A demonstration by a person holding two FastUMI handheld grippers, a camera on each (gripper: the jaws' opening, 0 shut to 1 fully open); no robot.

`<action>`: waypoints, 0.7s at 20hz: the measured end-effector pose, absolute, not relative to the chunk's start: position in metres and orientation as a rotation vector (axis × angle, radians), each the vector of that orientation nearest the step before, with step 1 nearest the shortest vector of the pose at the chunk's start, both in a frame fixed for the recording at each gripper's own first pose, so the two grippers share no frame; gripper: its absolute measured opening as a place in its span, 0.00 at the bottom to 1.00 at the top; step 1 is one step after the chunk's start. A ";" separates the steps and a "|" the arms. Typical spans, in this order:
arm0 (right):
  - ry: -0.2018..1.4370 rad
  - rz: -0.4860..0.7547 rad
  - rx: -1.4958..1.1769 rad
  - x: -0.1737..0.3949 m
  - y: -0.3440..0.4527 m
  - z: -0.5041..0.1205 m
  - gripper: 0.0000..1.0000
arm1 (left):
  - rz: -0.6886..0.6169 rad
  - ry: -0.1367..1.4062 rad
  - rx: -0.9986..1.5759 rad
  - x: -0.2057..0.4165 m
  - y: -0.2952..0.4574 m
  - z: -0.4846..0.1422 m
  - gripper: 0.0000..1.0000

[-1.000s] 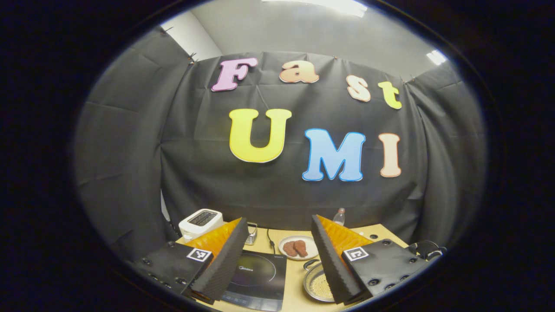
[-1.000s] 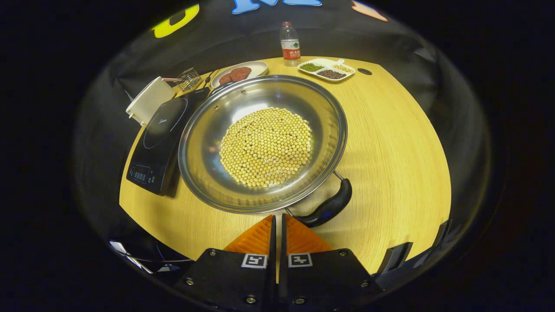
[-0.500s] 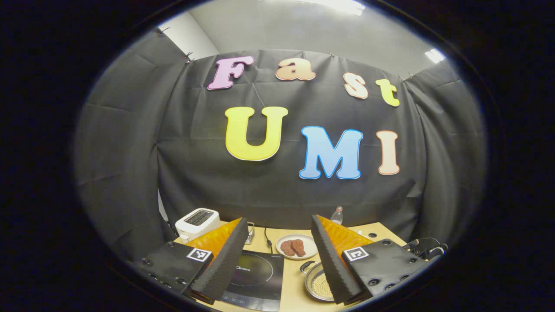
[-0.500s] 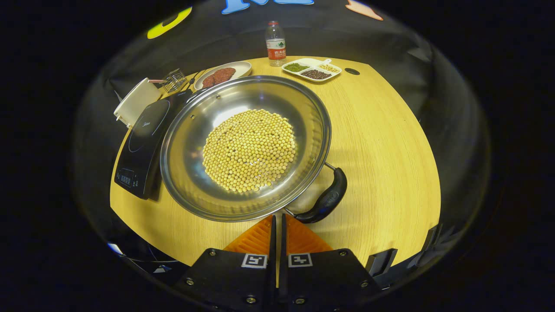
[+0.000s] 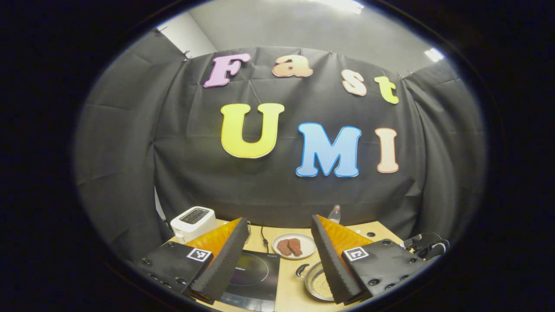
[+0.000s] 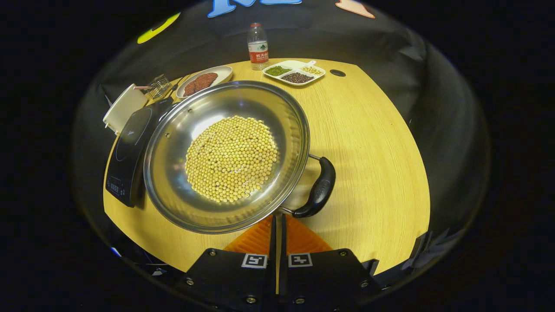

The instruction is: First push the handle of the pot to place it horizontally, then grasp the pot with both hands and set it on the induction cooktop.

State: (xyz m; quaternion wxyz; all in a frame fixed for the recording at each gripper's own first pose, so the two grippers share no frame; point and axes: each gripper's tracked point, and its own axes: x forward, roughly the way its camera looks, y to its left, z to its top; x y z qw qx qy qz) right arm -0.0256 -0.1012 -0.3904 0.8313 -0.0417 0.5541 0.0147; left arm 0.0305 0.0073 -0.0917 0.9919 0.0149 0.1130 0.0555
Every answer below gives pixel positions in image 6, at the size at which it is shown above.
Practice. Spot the heap of dark red beans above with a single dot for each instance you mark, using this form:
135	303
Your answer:
297	78

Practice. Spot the black induction cooktop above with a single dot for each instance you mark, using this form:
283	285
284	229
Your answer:
130	151

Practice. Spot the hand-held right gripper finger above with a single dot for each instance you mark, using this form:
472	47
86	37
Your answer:
272	260
282	260

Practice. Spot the black backdrop cloth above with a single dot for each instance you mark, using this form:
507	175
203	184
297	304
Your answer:
347	39

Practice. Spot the small heap of pale beans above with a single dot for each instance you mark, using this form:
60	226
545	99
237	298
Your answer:
312	70

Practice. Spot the round white plate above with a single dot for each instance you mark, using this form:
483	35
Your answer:
223	73

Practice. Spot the white divided dish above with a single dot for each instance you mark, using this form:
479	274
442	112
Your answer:
295	66

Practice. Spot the pink striped straw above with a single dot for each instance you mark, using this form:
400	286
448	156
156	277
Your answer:
141	87

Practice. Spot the clear plastic water bottle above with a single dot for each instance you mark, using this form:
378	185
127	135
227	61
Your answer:
258	52

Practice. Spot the red raw steak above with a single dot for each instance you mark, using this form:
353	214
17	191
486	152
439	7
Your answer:
190	89
207	80

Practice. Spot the white toaster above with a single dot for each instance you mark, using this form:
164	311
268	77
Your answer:
123	108

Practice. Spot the heap of green mung beans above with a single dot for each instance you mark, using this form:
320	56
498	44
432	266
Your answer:
277	70

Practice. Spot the pile of yellow soybeans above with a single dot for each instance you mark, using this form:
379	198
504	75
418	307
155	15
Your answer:
232	160

